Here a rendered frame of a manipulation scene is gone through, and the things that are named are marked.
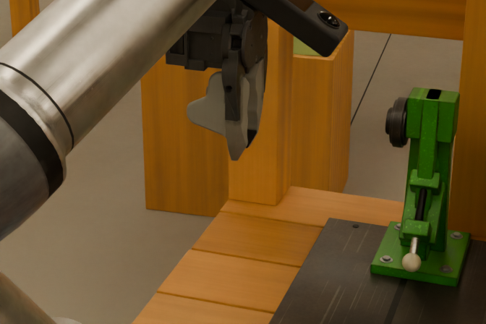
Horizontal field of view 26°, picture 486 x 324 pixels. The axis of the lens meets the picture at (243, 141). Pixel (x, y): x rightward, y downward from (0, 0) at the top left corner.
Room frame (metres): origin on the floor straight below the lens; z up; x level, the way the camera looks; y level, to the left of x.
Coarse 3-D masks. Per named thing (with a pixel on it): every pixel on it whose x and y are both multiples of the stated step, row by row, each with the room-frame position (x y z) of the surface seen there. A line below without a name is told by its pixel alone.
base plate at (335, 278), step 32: (352, 224) 1.54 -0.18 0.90; (320, 256) 1.43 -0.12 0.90; (352, 256) 1.43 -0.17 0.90; (480, 256) 1.43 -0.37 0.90; (320, 288) 1.34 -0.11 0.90; (352, 288) 1.34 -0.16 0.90; (384, 288) 1.34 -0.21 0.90; (416, 288) 1.34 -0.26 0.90; (448, 288) 1.34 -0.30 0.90; (480, 288) 1.34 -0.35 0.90; (288, 320) 1.25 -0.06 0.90; (320, 320) 1.25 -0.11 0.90; (352, 320) 1.25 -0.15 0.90; (384, 320) 1.25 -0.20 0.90; (416, 320) 1.25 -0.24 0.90; (448, 320) 1.25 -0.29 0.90; (480, 320) 1.25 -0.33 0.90
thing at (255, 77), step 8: (256, 64) 0.99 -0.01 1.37; (256, 72) 0.98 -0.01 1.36; (248, 80) 0.98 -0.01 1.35; (256, 80) 0.98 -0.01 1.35; (256, 88) 0.98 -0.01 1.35; (256, 96) 0.98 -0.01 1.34; (248, 104) 0.99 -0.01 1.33; (256, 104) 0.98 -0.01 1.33; (248, 112) 0.99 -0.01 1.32; (256, 112) 0.98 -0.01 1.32; (248, 120) 0.99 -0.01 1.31; (256, 120) 0.98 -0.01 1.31; (248, 128) 0.99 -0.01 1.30; (256, 128) 0.98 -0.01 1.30; (248, 136) 0.98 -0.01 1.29; (248, 144) 0.99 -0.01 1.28
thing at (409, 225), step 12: (420, 180) 1.40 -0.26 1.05; (432, 180) 1.40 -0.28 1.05; (408, 192) 1.42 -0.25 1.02; (420, 192) 1.40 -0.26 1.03; (432, 192) 1.41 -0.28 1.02; (444, 192) 1.42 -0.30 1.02; (408, 204) 1.41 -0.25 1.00; (420, 204) 1.38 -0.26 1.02; (432, 204) 1.40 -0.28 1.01; (408, 216) 1.40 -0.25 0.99; (420, 216) 1.37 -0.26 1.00; (432, 216) 1.39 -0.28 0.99; (408, 228) 1.36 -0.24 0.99; (420, 228) 1.35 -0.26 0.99; (432, 228) 1.38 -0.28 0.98; (408, 240) 1.37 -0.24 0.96; (420, 240) 1.36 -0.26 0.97; (432, 240) 1.36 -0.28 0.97
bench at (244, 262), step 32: (288, 192) 1.70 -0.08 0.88; (320, 192) 1.70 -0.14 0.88; (224, 224) 1.58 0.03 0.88; (256, 224) 1.58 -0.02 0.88; (288, 224) 1.58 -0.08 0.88; (320, 224) 1.58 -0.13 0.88; (384, 224) 1.58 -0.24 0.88; (192, 256) 1.47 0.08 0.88; (224, 256) 1.47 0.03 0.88; (256, 256) 1.47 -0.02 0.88; (288, 256) 1.47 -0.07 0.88; (160, 288) 1.37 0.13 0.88; (192, 288) 1.37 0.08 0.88; (224, 288) 1.37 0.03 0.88; (256, 288) 1.37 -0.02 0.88; (288, 288) 1.37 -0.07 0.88; (160, 320) 1.28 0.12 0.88; (192, 320) 1.28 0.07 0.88; (224, 320) 1.28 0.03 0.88; (256, 320) 1.28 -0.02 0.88
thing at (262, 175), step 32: (480, 0) 1.54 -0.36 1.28; (288, 32) 1.69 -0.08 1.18; (480, 32) 1.54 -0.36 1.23; (288, 64) 1.70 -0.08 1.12; (480, 64) 1.54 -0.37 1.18; (288, 96) 1.70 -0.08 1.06; (480, 96) 1.54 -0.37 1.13; (288, 128) 1.70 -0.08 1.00; (480, 128) 1.54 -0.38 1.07; (256, 160) 1.66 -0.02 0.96; (288, 160) 1.71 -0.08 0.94; (480, 160) 1.53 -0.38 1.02; (256, 192) 1.66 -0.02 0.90; (480, 192) 1.53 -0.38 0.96; (448, 224) 1.55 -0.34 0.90; (480, 224) 1.53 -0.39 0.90
